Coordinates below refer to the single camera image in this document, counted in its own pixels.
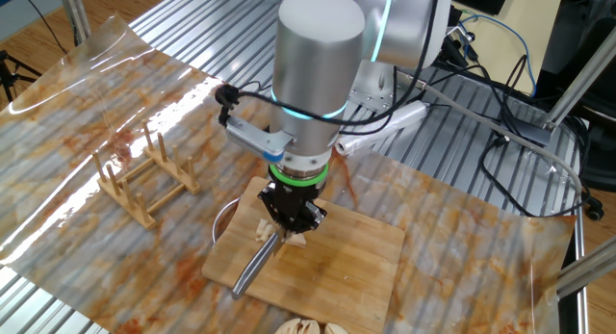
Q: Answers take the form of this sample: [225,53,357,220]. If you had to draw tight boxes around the aluminium frame post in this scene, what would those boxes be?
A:
[543,24,616,131]
[555,235,616,299]
[57,0,92,46]

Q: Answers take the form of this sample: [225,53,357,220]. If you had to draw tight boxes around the black caster wheel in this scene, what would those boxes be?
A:
[583,198,605,222]

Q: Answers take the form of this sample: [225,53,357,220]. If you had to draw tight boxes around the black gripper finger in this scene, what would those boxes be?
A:
[296,200,330,235]
[257,186,286,230]

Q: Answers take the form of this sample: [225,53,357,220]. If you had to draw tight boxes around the blue cable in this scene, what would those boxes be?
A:
[456,13,539,97]

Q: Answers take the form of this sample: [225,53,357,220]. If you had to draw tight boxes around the black looped cable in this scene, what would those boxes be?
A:
[479,130,594,219]

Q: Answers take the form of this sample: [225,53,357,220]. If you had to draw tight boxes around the clear plastic wrap roll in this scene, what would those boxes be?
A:
[335,100,430,158]

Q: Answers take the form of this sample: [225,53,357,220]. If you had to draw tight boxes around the grey hose with connector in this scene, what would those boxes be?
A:
[394,73,584,196]

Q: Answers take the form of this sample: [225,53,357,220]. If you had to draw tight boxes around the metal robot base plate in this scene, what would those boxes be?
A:
[346,59,427,116]

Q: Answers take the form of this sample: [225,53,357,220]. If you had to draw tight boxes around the beige board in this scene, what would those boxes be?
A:
[449,0,567,98]

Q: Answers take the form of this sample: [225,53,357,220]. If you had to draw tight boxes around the metal bowl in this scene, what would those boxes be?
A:
[211,195,242,246]

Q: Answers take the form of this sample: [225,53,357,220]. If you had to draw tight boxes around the marble pattern plastic sheet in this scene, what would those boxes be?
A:
[0,13,578,334]

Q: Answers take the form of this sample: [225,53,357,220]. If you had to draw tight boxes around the black tripod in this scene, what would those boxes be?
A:
[0,49,43,104]

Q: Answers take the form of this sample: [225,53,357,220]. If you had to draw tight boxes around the steel cleaver knife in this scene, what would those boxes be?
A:
[230,227,290,301]

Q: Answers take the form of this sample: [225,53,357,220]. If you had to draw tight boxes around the wooden peg rack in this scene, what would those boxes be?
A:
[90,119,202,231]

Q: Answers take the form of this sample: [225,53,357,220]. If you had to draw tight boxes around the black camera cable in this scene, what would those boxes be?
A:
[214,0,442,136]

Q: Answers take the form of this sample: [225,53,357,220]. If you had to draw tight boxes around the bamboo cutting board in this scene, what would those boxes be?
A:
[201,175,407,334]

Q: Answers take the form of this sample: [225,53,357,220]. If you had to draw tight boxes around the thin cut lotus slices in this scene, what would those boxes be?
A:
[253,217,277,244]

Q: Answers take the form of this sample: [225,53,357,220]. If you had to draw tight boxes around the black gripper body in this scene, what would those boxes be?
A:
[267,182,322,229]

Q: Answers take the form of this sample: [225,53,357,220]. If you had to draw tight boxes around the black office chair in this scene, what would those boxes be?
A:
[536,0,616,193]

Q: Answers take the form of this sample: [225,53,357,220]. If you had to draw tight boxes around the grey post foot bracket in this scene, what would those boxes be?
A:
[500,116,553,147]

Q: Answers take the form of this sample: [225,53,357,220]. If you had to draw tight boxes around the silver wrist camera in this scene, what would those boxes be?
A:
[224,116,295,163]

